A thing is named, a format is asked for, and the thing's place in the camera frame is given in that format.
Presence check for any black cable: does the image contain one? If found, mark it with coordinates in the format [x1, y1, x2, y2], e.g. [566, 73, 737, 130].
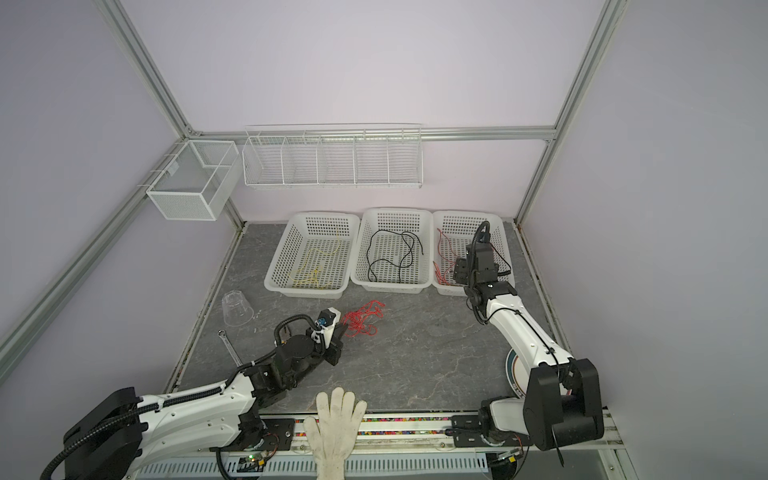
[365, 229, 425, 283]

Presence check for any yellow cable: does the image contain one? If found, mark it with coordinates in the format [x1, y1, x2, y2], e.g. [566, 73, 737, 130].
[289, 242, 340, 289]

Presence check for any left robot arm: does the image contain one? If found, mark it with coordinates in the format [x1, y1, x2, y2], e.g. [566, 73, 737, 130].
[40, 308, 347, 479]

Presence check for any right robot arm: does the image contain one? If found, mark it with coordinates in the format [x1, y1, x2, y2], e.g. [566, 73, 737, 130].
[454, 220, 605, 451]

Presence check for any right white plastic basket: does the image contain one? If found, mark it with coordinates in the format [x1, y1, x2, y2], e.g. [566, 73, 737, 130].
[432, 210, 515, 297]

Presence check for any white plastic basket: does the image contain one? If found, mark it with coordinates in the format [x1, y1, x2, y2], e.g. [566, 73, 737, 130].
[349, 208, 435, 294]
[432, 210, 515, 297]
[264, 212, 360, 300]

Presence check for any white knitted glove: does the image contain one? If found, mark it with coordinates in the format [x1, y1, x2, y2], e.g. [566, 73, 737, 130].
[303, 387, 367, 480]

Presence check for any middle white plastic basket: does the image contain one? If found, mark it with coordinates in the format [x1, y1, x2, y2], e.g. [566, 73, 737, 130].
[349, 208, 435, 294]

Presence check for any plate with green red rim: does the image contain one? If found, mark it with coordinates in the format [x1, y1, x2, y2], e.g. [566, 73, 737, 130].
[505, 349, 529, 399]

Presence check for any left white plastic basket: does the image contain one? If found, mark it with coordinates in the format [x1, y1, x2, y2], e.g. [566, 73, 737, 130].
[264, 212, 360, 300]

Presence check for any clear plastic cup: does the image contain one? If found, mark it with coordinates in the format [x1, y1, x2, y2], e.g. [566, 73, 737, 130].
[222, 290, 255, 327]

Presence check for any silver wrench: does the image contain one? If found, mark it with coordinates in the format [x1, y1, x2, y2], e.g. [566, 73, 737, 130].
[217, 330, 243, 366]

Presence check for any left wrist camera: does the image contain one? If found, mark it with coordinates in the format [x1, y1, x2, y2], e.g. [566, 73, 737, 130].
[311, 307, 341, 348]

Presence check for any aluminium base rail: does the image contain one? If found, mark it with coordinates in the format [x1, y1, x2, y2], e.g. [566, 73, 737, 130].
[107, 410, 625, 480]

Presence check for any white wire wall shelf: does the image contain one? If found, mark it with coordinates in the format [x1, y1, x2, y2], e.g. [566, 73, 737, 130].
[241, 123, 424, 189]

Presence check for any white mesh wall box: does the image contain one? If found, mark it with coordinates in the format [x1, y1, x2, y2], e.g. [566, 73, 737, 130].
[147, 140, 243, 221]

